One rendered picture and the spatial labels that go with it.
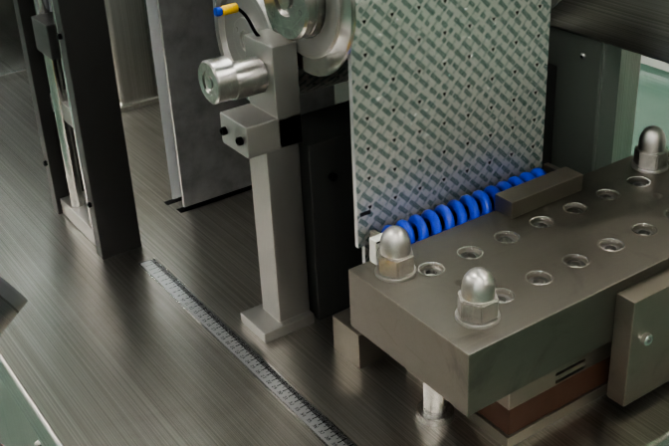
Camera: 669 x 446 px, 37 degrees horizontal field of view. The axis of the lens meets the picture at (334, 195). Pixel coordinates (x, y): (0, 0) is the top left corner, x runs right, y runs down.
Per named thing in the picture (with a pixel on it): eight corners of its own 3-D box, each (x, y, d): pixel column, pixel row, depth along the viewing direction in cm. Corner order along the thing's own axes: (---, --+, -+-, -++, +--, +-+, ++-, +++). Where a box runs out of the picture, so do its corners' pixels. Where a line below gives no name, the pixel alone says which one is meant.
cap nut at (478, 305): (445, 314, 82) (445, 267, 80) (479, 299, 84) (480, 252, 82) (475, 334, 79) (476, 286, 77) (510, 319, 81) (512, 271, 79)
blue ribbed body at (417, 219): (372, 254, 95) (371, 222, 93) (538, 188, 105) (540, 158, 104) (395, 270, 92) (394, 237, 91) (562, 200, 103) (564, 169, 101)
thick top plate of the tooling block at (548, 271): (349, 325, 92) (347, 268, 89) (646, 196, 111) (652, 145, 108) (467, 417, 80) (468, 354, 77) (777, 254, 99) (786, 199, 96)
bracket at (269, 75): (237, 324, 105) (206, 43, 91) (289, 303, 108) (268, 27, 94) (261, 346, 101) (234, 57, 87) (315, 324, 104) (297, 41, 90)
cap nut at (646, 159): (623, 165, 105) (627, 125, 102) (647, 155, 106) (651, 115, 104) (651, 177, 102) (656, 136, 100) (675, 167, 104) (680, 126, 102)
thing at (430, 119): (354, 246, 94) (347, 58, 86) (538, 174, 106) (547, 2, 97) (358, 248, 94) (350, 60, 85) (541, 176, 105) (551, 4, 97)
